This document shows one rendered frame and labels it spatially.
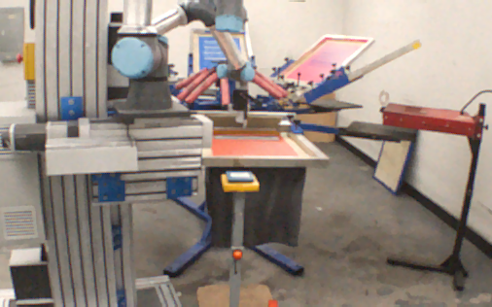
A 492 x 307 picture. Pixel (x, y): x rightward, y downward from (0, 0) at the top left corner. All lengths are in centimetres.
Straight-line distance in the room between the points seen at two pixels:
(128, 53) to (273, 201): 110
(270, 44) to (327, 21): 92
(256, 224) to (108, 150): 102
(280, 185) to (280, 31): 478
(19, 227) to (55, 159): 44
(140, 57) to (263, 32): 543
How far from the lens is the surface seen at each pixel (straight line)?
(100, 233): 173
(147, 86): 142
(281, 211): 213
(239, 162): 190
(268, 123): 250
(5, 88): 711
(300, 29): 676
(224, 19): 125
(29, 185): 162
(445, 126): 281
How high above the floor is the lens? 149
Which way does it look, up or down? 14 degrees down
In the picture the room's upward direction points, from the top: 3 degrees clockwise
